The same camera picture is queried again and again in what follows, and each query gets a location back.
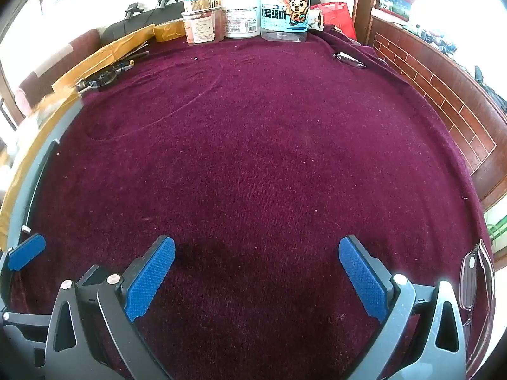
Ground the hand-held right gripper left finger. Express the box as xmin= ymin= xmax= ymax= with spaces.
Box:
xmin=45 ymin=235 xmax=177 ymax=380

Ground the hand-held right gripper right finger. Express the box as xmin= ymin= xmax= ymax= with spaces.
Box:
xmin=338 ymin=235 xmax=468 ymax=380

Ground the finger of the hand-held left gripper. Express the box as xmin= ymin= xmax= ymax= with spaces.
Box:
xmin=0 ymin=234 xmax=46 ymax=309
xmin=0 ymin=311 xmax=52 ymax=368

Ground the large yellow-edged cardboard tray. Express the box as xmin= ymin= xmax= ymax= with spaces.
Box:
xmin=0 ymin=87 xmax=86 ymax=252

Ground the maroon tablecloth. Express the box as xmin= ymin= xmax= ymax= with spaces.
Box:
xmin=8 ymin=29 xmax=496 ymax=380

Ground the black hand tool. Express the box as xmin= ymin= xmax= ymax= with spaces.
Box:
xmin=77 ymin=69 xmax=119 ymax=92

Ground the maroon armchair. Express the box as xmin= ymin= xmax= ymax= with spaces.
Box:
xmin=16 ymin=28 xmax=101 ymax=117

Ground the black metal clip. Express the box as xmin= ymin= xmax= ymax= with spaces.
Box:
xmin=333 ymin=51 xmax=367 ymax=69

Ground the small yellow cardboard tray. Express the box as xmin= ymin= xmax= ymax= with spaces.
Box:
xmin=51 ymin=24 xmax=156 ymax=92

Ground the yellow tape roll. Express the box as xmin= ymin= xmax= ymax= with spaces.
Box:
xmin=152 ymin=20 xmax=187 ymax=43

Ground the clear jar orange label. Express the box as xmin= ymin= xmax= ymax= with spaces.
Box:
xmin=181 ymin=8 xmax=226 ymax=46

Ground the black sofa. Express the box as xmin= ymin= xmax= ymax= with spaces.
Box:
xmin=101 ymin=2 xmax=191 ymax=46

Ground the red bag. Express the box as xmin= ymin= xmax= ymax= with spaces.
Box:
xmin=313 ymin=2 xmax=357 ymax=40

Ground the blue cardboard box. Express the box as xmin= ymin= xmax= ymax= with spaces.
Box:
xmin=374 ymin=0 xmax=410 ymax=22

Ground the clear jar blue cartoon label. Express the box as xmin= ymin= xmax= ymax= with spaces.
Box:
xmin=260 ymin=0 xmax=310 ymax=43

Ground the white plastic tub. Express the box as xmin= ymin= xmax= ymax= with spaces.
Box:
xmin=221 ymin=0 xmax=262 ymax=39

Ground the wooden window frame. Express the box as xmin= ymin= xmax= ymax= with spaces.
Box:
xmin=352 ymin=0 xmax=381 ymax=46

